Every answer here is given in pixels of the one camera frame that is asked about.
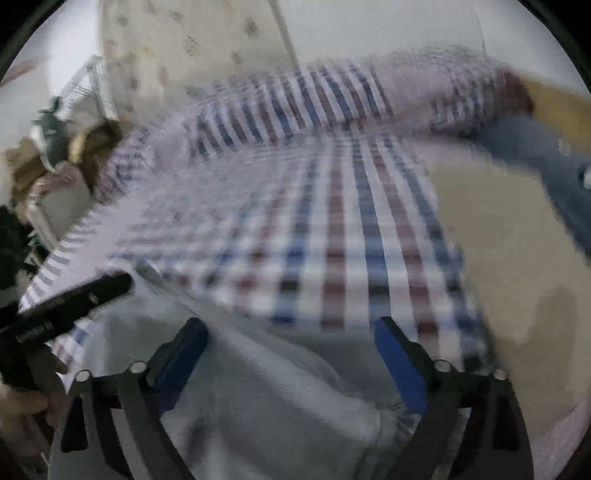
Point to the dark cloth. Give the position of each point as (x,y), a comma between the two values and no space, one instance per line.
(16,249)

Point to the pineapple print wall cloth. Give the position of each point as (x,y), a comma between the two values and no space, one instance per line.
(194,41)

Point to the green plush toy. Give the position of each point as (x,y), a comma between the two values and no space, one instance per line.
(48,134)

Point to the checked quilt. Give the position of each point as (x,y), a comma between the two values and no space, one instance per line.
(323,92)

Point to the person's left hand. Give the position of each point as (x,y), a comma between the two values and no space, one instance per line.
(23,408)

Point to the pink trimmed white bag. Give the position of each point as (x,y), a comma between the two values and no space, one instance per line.
(60,203)

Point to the light grey-green sweatshirt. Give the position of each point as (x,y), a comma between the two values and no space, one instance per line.
(277,392)

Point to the wooden bed frame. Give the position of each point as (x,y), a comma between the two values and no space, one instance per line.
(558,106)

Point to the cardboard box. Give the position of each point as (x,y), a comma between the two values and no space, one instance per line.
(25,170)

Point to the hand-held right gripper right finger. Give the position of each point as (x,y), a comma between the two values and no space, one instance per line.
(399,364)

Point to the blue printed pillow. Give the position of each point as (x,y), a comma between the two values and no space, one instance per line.
(545,157)

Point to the checked bed sheet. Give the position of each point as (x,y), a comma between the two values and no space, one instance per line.
(323,221)

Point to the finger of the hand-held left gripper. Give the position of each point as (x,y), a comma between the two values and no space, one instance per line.
(101,290)

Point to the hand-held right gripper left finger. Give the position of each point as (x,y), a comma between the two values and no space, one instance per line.
(180,364)

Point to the beige folded garment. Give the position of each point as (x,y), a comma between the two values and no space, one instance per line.
(508,277)

